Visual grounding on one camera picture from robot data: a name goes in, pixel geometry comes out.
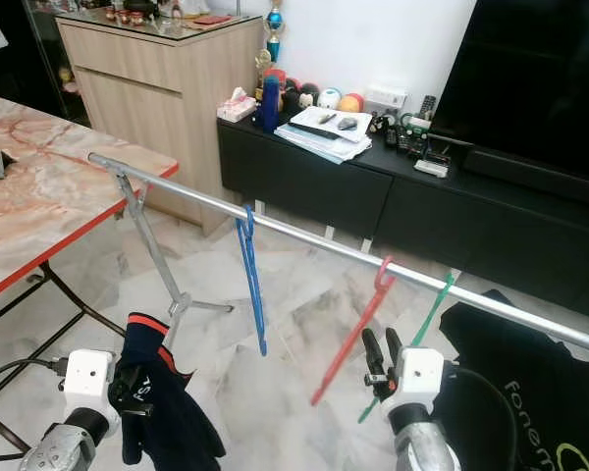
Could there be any red plastic hanger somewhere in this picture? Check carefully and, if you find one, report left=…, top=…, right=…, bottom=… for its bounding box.
left=310, top=255, right=396, bottom=406

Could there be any navy shirt red collar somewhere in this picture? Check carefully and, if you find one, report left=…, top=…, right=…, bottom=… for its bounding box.
left=121, top=312, right=227, bottom=467

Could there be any green plastic hanger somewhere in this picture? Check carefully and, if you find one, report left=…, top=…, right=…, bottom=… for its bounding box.
left=357, top=271, right=456, bottom=425

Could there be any blue plastic hanger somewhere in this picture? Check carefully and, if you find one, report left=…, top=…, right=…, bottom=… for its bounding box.
left=236, top=204, right=268, bottom=356

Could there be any silver metal clothes rack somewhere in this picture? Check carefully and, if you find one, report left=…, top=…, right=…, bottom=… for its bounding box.
left=86, top=152, right=589, bottom=356

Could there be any black TV console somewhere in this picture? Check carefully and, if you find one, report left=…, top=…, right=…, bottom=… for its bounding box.
left=216, top=116, right=589, bottom=320

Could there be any small white box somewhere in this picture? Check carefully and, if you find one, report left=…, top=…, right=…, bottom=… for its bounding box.
left=414, top=159, right=449, bottom=179

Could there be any pink marble top table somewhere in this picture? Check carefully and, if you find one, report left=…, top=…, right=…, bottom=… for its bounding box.
left=0, top=91, right=181, bottom=454

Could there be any stack of white papers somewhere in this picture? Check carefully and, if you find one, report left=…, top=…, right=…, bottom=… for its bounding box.
left=275, top=105, right=374, bottom=165

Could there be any black soundbar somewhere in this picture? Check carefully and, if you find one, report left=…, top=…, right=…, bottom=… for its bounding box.
left=461, top=145, right=589, bottom=209

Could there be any blue bottle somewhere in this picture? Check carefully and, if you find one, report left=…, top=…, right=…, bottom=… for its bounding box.
left=259, top=74, right=282, bottom=133

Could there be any pink tissue box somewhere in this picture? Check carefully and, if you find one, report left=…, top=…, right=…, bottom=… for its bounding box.
left=217, top=86, right=257, bottom=123

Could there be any light wooden cabinet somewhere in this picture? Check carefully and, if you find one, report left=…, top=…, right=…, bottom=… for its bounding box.
left=56, top=8, right=266, bottom=236

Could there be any black television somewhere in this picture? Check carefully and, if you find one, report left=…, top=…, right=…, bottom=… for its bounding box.
left=430, top=0, right=589, bottom=183

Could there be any blue gold trophy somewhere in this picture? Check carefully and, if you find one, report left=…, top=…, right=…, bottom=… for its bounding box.
left=263, top=0, right=286, bottom=70

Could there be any glass display cabinet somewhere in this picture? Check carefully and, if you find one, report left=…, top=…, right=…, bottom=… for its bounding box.
left=20, top=0, right=84, bottom=124

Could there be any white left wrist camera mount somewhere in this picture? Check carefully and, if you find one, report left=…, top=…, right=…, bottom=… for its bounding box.
left=64, top=348, right=117, bottom=438

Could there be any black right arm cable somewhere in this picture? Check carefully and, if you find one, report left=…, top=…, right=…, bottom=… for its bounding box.
left=445, top=365, right=523, bottom=471

